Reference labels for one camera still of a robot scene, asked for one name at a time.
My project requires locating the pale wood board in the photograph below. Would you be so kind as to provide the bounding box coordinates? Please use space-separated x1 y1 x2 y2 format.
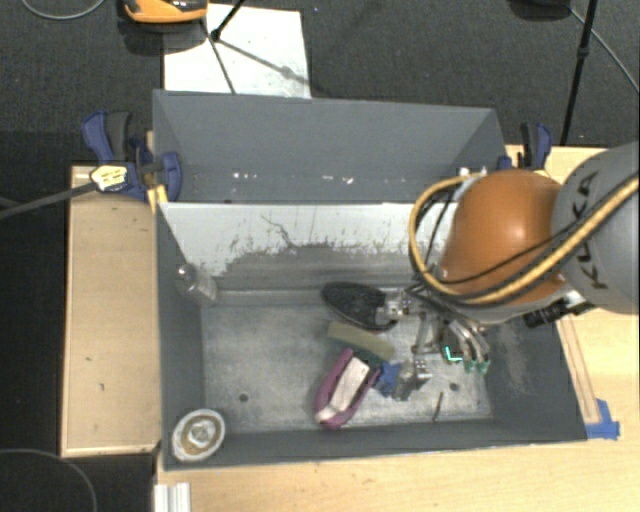
59 164 162 459

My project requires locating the grey metal bin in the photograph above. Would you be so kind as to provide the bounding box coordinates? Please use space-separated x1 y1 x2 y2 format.
149 88 589 472

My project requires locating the small blue block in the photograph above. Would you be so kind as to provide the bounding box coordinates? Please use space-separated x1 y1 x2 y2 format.
373 360 402 397

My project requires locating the black oval brush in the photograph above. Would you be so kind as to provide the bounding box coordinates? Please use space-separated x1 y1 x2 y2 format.
320 281 401 333

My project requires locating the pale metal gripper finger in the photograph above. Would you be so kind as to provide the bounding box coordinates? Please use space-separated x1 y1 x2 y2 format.
392 356 434 401
373 294 414 327

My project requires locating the beige and green sponge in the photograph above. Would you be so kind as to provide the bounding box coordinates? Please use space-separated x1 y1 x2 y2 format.
326 320 397 365

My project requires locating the purple stapler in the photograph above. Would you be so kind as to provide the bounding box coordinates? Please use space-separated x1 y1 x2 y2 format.
313 346 383 431

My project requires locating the black cylinder on white bracket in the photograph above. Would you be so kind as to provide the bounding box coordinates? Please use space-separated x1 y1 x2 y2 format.
522 291 587 331

